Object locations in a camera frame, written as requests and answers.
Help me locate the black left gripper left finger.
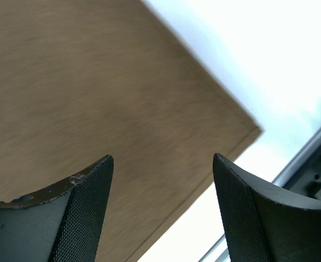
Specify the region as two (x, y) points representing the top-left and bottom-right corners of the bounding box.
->
(0, 155), (114, 261)

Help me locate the aluminium frame rail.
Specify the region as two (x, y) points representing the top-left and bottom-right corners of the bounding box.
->
(202, 127), (321, 261)

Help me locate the brown cloth napkin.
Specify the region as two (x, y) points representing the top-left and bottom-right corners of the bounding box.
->
(0, 1), (261, 261)

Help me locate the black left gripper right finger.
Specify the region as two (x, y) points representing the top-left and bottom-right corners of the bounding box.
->
(213, 153), (321, 262)

